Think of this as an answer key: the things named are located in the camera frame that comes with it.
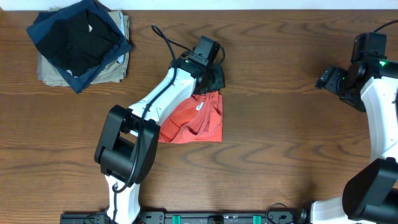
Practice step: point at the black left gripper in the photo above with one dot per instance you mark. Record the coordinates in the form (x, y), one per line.
(219, 71)

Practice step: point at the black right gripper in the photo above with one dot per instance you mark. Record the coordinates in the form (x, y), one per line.
(336, 74)

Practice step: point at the red printed t-shirt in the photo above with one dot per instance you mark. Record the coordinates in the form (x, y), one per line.
(199, 118)

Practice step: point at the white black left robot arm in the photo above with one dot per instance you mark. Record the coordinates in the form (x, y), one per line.
(128, 143)

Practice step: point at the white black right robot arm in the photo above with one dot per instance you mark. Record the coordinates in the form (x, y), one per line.
(369, 197)

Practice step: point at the black folded garment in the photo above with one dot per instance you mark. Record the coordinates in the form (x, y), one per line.
(78, 43)

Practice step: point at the khaki folded garment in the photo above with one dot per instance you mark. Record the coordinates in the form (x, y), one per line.
(113, 72)

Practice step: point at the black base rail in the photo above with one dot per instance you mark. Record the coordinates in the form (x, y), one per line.
(273, 216)

